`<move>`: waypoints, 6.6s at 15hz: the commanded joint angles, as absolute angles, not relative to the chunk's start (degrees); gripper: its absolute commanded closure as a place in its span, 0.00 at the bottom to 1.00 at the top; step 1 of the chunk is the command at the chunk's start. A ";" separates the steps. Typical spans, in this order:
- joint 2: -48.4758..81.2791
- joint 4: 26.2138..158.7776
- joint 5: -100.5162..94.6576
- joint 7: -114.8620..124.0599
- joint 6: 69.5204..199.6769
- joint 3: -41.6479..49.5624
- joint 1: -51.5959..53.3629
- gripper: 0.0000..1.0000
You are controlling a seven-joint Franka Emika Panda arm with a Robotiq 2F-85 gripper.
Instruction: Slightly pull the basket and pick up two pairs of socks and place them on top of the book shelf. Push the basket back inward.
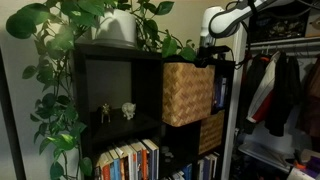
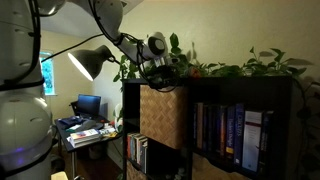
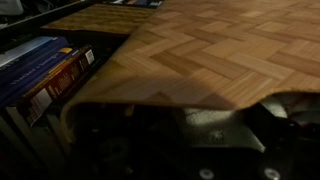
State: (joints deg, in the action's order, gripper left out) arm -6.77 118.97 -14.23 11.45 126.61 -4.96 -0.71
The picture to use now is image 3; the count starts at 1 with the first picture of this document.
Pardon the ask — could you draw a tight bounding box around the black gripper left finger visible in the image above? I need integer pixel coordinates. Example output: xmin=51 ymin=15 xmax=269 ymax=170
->
xmin=73 ymin=133 xmax=214 ymax=180

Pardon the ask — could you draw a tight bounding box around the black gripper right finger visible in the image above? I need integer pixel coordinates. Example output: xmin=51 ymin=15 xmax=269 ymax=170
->
xmin=256 ymin=106 xmax=320 ymax=180

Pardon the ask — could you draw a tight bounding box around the woven bamboo basket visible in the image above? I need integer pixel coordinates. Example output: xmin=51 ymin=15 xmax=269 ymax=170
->
xmin=59 ymin=0 xmax=320 ymax=144
xmin=41 ymin=3 xmax=158 ymax=36

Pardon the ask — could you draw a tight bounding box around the dark red book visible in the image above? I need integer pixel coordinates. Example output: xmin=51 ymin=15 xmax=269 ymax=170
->
xmin=16 ymin=49 xmax=84 ymax=111

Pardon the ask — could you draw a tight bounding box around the blue book yellow label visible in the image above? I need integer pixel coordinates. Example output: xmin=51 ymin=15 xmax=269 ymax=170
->
xmin=0 ymin=46 xmax=75 ymax=106

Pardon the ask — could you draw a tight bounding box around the black cube bookshelf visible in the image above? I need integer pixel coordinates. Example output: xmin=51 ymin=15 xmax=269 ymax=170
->
xmin=0 ymin=0 xmax=161 ymax=180

